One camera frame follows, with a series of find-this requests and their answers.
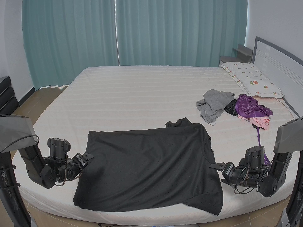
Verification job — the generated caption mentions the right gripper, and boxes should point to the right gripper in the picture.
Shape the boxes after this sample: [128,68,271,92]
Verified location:
[209,163,239,189]

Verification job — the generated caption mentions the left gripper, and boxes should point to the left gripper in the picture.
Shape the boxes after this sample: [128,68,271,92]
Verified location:
[71,153,94,172]

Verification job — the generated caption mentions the black T-shirt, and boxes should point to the black T-shirt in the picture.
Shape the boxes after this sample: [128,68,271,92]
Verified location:
[73,117,224,216]

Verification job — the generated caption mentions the bed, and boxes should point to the bed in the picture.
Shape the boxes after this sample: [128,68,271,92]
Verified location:
[12,36,303,224]

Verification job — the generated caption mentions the pink garment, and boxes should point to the pink garment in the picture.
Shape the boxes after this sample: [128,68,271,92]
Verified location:
[237,114,271,131]

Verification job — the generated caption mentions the black shiny garment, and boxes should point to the black shiny garment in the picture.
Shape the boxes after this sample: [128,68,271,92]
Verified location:
[224,99,238,117]

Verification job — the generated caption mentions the purple garment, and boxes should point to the purple garment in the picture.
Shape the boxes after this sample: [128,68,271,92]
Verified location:
[235,95,273,168]

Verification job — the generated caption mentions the grey garment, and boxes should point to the grey garment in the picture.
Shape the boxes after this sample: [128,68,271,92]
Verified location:
[196,89,235,126]

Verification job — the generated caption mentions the black chest of drawers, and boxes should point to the black chest of drawers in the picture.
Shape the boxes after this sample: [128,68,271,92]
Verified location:
[0,76,20,116]

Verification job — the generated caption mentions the white printed pillow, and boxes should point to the white printed pillow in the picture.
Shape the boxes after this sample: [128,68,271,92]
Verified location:
[219,62,284,99]

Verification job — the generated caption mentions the grey bedside table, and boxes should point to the grey bedside table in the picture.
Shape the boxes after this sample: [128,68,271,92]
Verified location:
[220,44,253,67]

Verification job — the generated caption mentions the blue-green curtain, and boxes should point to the blue-green curtain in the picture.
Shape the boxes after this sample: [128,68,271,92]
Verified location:
[22,0,119,90]
[116,0,248,68]

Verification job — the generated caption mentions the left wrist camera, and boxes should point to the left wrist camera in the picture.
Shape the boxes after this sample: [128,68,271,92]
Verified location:
[47,138,71,160]

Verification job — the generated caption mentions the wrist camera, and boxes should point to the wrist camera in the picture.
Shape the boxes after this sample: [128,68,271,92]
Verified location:
[245,146,265,172]
[47,138,71,160]

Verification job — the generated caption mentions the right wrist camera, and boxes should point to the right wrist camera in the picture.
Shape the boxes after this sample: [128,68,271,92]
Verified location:
[245,146,265,172]

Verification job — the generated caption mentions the black cable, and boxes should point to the black cable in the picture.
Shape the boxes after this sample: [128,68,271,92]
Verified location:
[0,134,40,154]

